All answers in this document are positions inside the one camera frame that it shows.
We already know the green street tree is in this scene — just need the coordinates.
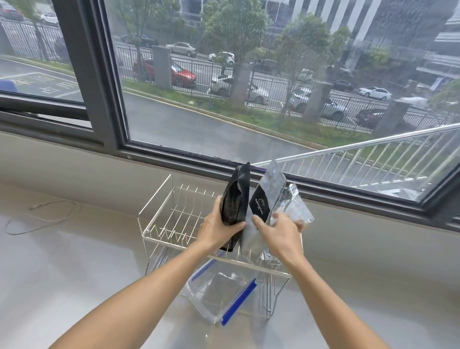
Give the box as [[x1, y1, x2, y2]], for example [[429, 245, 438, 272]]
[[201, 0, 270, 105], [113, 0, 182, 82], [276, 14, 351, 121]]

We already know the white cable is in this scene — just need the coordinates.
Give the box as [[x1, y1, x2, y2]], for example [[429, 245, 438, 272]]
[[5, 199, 81, 236]]

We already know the dark parked car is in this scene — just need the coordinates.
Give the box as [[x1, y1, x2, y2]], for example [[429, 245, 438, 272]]
[[353, 108, 388, 129]]

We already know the white suv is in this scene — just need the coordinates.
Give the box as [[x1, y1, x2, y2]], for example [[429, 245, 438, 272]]
[[208, 73, 270, 105], [287, 87, 348, 122]]

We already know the person's right hand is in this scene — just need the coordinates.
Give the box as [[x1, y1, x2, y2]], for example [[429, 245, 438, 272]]
[[252, 212, 306, 267]]

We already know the dark grey window frame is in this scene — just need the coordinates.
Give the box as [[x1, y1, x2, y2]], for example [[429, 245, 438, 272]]
[[0, 0, 460, 233]]

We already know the person's left forearm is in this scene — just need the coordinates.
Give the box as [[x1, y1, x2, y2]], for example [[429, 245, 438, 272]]
[[50, 241, 213, 349]]

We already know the person's right forearm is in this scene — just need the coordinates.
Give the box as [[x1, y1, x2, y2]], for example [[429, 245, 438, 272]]
[[277, 253, 391, 349]]

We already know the black foil pouch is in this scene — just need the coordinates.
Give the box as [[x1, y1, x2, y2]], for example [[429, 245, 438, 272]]
[[219, 162, 251, 252]]

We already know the beige sedan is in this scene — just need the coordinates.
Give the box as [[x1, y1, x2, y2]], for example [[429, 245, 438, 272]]
[[165, 42, 197, 58]]

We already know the small white car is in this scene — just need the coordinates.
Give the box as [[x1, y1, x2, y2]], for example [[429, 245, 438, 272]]
[[208, 51, 236, 65]]

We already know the white wire rack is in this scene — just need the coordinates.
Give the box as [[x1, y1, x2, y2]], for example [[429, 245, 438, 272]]
[[138, 174, 305, 321]]

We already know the silver metal railing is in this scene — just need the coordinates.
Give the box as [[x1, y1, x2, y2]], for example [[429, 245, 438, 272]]
[[251, 124, 460, 202]]

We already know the person's left hand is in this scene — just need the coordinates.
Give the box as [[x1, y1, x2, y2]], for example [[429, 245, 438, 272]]
[[196, 196, 247, 254]]

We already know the white sedan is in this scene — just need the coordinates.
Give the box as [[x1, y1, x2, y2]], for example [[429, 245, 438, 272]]
[[357, 86, 392, 101]]

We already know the clear container with blue clips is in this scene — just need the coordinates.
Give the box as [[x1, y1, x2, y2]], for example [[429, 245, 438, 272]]
[[179, 256, 258, 326]]

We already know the black metal fence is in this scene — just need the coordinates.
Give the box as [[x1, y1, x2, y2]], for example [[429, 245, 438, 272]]
[[0, 17, 460, 132]]

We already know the grey striped building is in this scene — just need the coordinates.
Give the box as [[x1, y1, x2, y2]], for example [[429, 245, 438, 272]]
[[264, 0, 460, 88]]

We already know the silver pouch with black label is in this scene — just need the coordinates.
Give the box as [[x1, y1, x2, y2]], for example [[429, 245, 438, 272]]
[[240, 160, 288, 261]]

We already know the clear plastic bag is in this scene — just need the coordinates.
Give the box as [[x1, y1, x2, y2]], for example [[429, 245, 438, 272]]
[[270, 183, 315, 233]]

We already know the red car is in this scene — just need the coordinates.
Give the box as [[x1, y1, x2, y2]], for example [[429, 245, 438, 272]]
[[132, 58, 197, 89]]

